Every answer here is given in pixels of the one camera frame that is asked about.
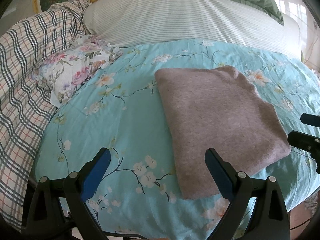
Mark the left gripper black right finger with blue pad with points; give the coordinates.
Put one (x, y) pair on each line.
(269, 219)

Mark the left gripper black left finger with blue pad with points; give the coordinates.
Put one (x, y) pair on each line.
(59, 205)

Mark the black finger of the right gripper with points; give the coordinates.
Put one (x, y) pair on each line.
(308, 119)
(304, 142)

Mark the mauve knit sweater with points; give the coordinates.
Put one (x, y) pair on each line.
(220, 109)

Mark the plaid checked quilt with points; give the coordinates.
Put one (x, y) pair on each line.
(25, 107)

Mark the white pink floral cloth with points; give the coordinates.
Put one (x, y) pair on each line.
(63, 73)

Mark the green striped white pillow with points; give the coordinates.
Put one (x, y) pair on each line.
(127, 23)

